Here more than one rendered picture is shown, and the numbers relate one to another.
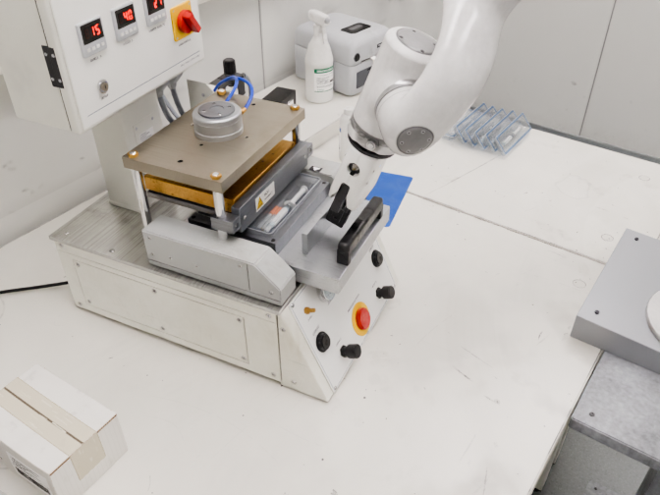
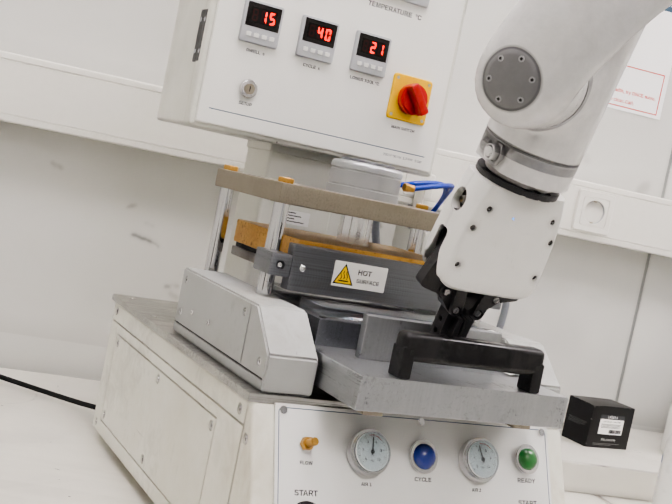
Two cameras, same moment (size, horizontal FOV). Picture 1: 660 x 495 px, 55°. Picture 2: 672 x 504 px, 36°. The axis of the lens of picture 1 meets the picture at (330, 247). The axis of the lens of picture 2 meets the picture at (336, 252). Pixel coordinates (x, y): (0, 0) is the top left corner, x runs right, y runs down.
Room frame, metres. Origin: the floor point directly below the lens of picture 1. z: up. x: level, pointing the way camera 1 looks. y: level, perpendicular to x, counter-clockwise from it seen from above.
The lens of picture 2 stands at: (0.04, -0.49, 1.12)
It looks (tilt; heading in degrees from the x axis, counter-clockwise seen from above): 4 degrees down; 37
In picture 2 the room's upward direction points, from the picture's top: 12 degrees clockwise
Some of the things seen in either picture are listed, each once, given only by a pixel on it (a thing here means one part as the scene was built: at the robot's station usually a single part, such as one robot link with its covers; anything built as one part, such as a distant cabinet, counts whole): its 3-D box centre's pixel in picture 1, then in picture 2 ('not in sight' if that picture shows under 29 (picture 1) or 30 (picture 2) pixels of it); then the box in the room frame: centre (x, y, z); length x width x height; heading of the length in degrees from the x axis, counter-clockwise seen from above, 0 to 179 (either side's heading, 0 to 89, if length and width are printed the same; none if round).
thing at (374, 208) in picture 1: (360, 228); (469, 361); (0.83, -0.05, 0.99); 0.15 x 0.02 x 0.04; 155
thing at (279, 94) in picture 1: (279, 105); (598, 422); (1.63, 0.14, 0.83); 0.09 x 0.06 x 0.07; 156
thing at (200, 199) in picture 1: (225, 151); (360, 237); (0.94, 0.18, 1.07); 0.22 x 0.17 x 0.10; 155
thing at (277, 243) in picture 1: (261, 205); (368, 324); (0.91, 0.12, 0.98); 0.20 x 0.17 x 0.03; 155
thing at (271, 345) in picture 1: (243, 256); (327, 444); (0.95, 0.17, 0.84); 0.53 x 0.37 x 0.17; 65
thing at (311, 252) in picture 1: (286, 217); (388, 346); (0.89, 0.07, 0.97); 0.30 x 0.22 x 0.08; 65
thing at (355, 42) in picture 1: (344, 52); not in sight; (1.89, -0.04, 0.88); 0.25 x 0.20 x 0.17; 48
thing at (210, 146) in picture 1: (211, 136); (359, 220); (0.97, 0.20, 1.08); 0.31 x 0.24 x 0.13; 155
